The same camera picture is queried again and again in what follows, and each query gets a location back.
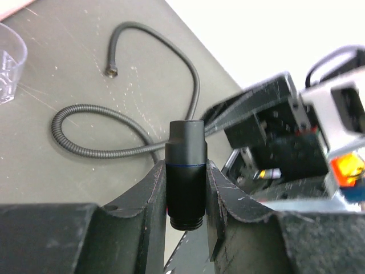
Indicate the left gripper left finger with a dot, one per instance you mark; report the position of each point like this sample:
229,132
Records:
137,231

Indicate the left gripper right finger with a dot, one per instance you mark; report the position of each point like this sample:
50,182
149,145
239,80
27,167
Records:
224,199

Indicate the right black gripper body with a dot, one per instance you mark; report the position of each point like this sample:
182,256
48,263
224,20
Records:
276,143

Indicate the black valve fitting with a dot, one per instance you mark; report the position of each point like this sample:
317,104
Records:
185,164

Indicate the clear plastic cup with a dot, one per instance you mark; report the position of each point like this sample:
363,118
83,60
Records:
13,58

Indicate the pink three-tier shelf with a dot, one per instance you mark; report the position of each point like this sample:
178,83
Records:
9,7

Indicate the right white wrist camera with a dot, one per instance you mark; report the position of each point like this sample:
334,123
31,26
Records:
334,101

